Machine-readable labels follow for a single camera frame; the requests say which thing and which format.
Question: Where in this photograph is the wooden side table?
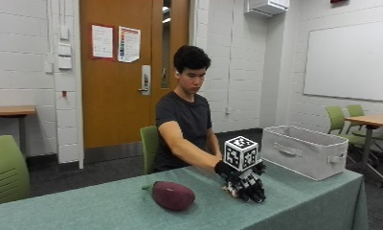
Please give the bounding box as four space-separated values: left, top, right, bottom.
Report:
0 104 38 158

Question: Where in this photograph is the white wall switch box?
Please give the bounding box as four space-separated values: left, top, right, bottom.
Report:
56 27 73 70

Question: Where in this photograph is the silver door handle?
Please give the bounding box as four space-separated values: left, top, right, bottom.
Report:
137 64 151 96

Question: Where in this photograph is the grey fabric storage bin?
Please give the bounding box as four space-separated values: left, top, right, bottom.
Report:
260 125 349 182

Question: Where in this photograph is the white paper notice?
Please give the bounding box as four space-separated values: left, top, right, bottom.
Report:
89 24 114 60

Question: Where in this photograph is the whiteboard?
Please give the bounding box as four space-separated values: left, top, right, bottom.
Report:
303 18 383 104

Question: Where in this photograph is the green tablecloth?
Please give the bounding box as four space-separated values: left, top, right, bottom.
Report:
0 158 369 230

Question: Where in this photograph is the white marker cube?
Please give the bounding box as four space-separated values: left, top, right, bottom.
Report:
222 135 260 173

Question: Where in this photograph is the the person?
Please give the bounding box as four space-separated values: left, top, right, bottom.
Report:
153 44 223 173

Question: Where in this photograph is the colourful paper poster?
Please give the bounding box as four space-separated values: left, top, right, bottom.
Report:
115 25 142 63

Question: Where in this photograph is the purple eggplant soft toy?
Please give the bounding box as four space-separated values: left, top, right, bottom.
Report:
141 180 196 212

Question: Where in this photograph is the white wall unit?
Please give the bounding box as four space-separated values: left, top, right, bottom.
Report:
243 0 291 18

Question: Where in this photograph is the green chair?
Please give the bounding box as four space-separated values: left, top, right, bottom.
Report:
0 134 32 207
324 105 366 148
139 125 161 175
344 103 383 142

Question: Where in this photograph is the wooden door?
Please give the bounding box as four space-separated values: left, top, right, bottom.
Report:
78 0 191 150

